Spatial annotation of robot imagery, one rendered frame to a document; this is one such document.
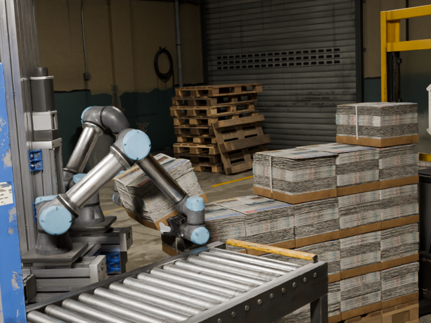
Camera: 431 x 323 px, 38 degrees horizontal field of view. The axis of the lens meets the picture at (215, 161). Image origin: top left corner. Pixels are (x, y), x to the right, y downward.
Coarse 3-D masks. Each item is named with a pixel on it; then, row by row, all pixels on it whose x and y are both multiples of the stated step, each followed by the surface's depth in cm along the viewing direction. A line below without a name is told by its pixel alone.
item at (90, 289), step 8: (200, 248) 261; (208, 248) 260; (224, 248) 267; (176, 256) 251; (184, 256) 250; (152, 264) 242; (160, 264) 241; (128, 272) 233; (136, 272) 233; (144, 272) 234; (104, 280) 226; (112, 280) 225; (120, 280) 226; (80, 288) 218; (88, 288) 217; (56, 296) 211; (64, 296) 211; (72, 296) 211; (32, 304) 204; (40, 304) 204; (48, 304) 204; (56, 304) 206; (40, 312) 202
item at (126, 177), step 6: (156, 156) 323; (162, 156) 320; (168, 156) 318; (132, 168) 319; (138, 168) 316; (120, 174) 317; (126, 174) 313; (132, 174) 311; (138, 174) 309; (114, 180) 316; (120, 180) 310; (126, 180) 307; (120, 186) 312; (120, 192) 317; (126, 192) 308; (126, 198) 312; (126, 204) 317; (132, 204) 308; (132, 210) 312; (138, 216) 310
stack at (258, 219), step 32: (224, 224) 303; (256, 224) 313; (288, 224) 322; (320, 224) 331; (352, 224) 342; (288, 256) 323; (320, 256) 332; (352, 256) 344; (352, 288) 346; (288, 320) 327; (352, 320) 348
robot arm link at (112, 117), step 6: (108, 108) 325; (114, 108) 326; (102, 114) 325; (108, 114) 324; (114, 114) 324; (120, 114) 325; (102, 120) 325; (108, 120) 324; (114, 120) 324; (120, 120) 324; (126, 120) 327; (108, 126) 326; (114, 126) 324; (120, 126) 324; (126, 126) 326; (114, 132) 327; (126, 168) 338
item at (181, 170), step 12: (168, 168) 296; (180, 168) 295; (192, 168) 297; (144, 180) 292; (180, 180) 295; (192, 180) 298; (132, 192) 299; (144, 192) 287; (156, 192) 290; (192, 192) 298; (144, 204) 289; (156, 204) 291; (168, 204) 293; (144, 216) 298; (156, 216) 291
